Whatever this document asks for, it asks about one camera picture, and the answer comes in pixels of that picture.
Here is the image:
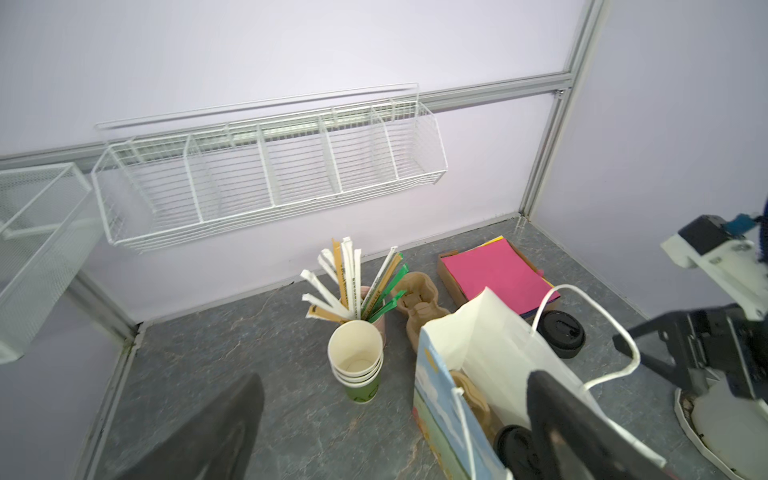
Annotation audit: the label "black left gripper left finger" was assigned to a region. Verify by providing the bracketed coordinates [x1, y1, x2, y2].
[119, 373, 264, 479]

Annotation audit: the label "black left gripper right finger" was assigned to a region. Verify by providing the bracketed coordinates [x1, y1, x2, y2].
[527, 371, 669, 479]

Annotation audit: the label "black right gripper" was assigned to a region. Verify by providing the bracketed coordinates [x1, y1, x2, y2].
[628, 304, 767, 401]

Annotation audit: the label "lidded paper coffee cup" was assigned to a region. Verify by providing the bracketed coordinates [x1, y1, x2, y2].
[493, 425, 543, 480]

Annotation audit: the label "green white paper bag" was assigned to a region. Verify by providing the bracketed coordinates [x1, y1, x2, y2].
[413, 289, 640, 479]

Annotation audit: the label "paper cups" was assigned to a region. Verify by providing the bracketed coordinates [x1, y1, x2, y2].
[327, 320, 384, 404]

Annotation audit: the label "potted green plant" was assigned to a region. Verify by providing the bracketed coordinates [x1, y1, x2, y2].
[674, 370, 767, 479]

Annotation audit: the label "stack of black cup lids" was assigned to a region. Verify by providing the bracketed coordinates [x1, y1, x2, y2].
[537, 310, 586, 359]

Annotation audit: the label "pink straw holder cup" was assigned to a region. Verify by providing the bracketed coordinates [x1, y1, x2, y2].
[361, 286, 387, 345]

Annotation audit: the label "brown pulp cup carrier stack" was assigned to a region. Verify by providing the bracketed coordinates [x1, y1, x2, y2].
[395, 272, 450, 353]

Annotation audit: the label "bundle of wrapped straws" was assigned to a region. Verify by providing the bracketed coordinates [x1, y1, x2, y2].
[300, 237, 410, 324]

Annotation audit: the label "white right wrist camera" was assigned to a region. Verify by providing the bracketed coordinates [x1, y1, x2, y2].
[661, 215, 767, 321]

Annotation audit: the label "long white wire shelf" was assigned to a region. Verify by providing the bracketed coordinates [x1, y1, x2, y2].
[91, 87, 448, 252]

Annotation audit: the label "small white wire basket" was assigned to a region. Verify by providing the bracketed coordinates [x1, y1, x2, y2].
[1, 163, 104, 364]

